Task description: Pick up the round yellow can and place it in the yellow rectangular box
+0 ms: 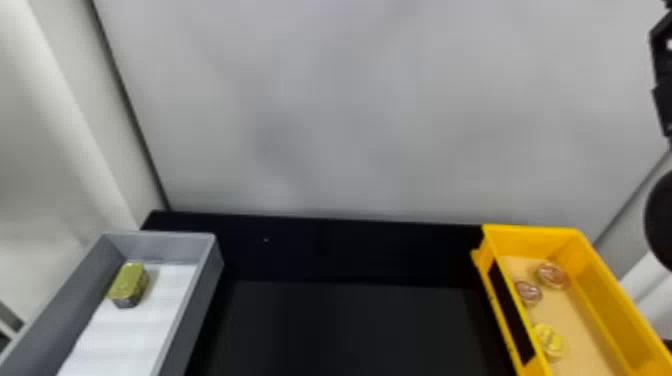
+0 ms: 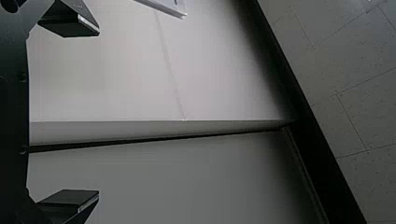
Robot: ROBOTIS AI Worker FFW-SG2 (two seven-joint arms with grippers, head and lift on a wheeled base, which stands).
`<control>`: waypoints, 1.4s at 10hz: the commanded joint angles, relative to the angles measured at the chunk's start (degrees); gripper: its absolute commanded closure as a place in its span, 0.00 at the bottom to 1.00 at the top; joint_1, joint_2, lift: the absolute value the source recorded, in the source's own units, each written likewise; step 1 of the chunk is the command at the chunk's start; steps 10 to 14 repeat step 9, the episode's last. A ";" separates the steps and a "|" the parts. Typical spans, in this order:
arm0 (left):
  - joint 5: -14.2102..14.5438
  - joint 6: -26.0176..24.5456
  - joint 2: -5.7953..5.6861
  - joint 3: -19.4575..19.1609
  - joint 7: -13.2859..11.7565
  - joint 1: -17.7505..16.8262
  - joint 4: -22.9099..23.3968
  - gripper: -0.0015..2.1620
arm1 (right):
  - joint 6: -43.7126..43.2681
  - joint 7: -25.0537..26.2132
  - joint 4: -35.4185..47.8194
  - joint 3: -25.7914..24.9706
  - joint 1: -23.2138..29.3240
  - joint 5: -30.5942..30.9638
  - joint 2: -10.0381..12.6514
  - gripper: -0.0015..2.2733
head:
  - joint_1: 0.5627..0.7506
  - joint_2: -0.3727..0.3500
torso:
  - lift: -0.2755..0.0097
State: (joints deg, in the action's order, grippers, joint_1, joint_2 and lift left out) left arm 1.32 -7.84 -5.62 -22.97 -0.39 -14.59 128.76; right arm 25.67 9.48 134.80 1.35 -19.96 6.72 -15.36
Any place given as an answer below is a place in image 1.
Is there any yellow box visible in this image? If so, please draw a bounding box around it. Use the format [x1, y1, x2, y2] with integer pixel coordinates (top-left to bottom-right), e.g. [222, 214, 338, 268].
[470, 223, 672, 376]

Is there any grey box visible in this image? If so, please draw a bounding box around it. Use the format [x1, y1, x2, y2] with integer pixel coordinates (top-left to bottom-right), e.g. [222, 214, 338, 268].
[0, 231, 225, 376]

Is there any white foam pad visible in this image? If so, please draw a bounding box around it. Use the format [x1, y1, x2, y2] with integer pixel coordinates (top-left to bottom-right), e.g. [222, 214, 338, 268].
[56, 260, 199, 376]

